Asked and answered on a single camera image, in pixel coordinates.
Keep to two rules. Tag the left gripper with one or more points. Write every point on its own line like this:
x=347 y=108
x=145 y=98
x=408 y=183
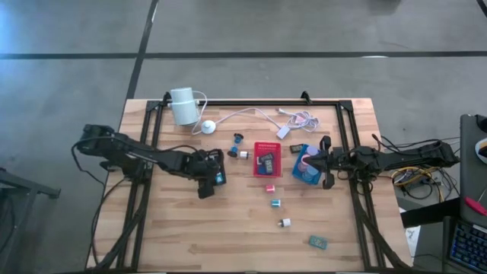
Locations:
x=205 y=167

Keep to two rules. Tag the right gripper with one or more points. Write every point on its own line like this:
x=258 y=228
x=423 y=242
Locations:
x=335 y=161

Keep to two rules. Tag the teal USB wall charger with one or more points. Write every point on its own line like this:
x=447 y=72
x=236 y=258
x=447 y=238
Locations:
x=219 y=178

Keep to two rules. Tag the black plastic basket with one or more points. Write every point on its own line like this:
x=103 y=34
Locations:
x=220 y=185

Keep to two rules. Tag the blue plastic basket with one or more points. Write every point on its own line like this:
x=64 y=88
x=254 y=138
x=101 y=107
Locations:
x=298 y=179

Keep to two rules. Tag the black-capped blue hourglass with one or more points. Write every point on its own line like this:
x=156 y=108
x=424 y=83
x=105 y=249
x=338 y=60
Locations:
x=236 y=145

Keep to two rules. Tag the pink and white wall charger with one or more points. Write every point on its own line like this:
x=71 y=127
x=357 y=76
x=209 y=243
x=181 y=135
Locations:
x=270 y=188

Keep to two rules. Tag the teal striped wall charger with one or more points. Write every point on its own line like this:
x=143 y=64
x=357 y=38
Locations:
x=275 y=203

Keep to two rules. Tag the white black-faced wall charger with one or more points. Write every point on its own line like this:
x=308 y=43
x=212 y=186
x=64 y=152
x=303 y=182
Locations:
x=286 y=222

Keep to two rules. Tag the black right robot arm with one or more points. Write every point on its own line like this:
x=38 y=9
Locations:
x=418 y=156

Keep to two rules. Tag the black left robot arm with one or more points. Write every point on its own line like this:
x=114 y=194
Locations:
x=133 y=152

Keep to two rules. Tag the white round puck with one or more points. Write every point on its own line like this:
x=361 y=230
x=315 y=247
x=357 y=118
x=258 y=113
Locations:
x=208 y=127

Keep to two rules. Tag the red plastic basket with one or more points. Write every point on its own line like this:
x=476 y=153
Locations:
x=275 y=148

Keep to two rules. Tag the white power adapter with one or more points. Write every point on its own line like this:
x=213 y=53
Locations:
x=283 y=133

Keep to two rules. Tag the white paper sheet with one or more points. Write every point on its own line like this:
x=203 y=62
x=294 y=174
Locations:
x=412 y=236

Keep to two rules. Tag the black flat panel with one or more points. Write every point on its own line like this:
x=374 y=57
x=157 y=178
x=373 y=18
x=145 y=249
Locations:
x=430 y=213

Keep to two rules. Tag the grey side desk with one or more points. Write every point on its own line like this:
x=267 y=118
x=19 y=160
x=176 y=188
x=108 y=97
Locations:
x=470 y=171

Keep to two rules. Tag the white and yellow mouse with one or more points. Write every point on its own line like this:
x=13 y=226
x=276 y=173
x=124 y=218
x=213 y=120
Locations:
x=482 y=150

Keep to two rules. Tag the backlit computer keyboard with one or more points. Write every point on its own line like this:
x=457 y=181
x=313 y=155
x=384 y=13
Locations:
x=470 y=247

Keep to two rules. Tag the grey metal bench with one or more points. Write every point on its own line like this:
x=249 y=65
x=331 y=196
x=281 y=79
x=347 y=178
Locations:
x=23 y=186

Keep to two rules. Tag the black frame clamp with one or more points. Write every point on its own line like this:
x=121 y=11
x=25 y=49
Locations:
x=305 y=97
x=166 y=97

